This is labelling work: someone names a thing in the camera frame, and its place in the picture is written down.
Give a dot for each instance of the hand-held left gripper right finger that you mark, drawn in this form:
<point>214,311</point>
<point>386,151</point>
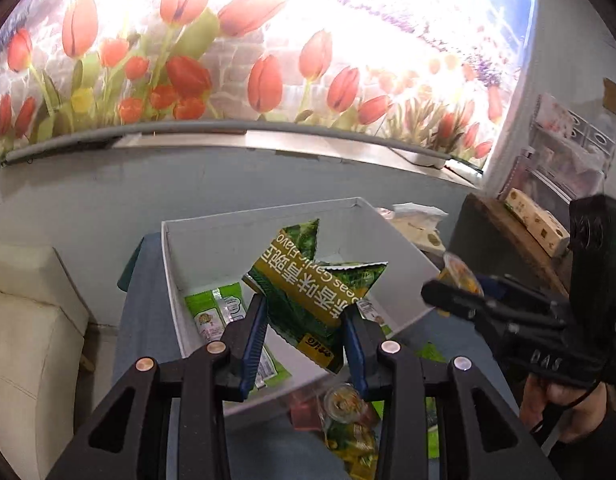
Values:
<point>359,360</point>

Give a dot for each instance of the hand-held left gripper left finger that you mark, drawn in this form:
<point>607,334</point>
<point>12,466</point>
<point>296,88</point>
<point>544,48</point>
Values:
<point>253,345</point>

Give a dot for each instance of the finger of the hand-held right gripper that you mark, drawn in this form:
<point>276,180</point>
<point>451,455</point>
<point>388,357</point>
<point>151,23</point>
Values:
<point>458,300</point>
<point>513,287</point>

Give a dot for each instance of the large green pea snack bag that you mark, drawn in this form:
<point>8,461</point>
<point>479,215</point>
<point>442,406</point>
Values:
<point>298,285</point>

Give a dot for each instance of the white cardboard box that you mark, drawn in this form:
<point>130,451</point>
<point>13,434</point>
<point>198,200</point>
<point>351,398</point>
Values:
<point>208,245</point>

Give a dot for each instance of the person's right hand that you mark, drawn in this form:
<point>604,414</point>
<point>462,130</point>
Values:
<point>563,405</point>

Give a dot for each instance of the yellow jelly cup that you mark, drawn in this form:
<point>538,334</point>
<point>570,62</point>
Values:
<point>460,275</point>

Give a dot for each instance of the small green snack packet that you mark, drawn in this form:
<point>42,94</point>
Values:
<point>373,310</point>
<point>213,310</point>
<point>270,367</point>

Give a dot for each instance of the wooden side table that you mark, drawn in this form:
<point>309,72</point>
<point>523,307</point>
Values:
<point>508,245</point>

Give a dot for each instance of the clear round jelly cup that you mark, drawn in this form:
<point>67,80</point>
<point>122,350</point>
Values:
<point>342,401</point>

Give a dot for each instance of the cream patterned box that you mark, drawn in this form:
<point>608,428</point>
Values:
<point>535,220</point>

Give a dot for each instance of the red snack packet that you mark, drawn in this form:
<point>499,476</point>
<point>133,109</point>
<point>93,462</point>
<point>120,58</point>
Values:
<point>304,410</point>

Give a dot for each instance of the yellow green snack packet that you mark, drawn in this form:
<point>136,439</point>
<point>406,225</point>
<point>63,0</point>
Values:
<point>350,447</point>

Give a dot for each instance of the white tissue pack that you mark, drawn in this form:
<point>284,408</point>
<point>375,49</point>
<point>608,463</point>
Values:
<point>415,222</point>

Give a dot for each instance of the blue grey tablecloth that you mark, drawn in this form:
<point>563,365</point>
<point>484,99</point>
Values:
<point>143,330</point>

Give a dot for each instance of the cream sofa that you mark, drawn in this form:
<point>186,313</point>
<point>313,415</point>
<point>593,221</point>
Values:
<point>28,340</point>

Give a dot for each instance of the tulip print curtain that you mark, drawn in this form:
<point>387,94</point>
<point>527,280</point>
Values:
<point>238,45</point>

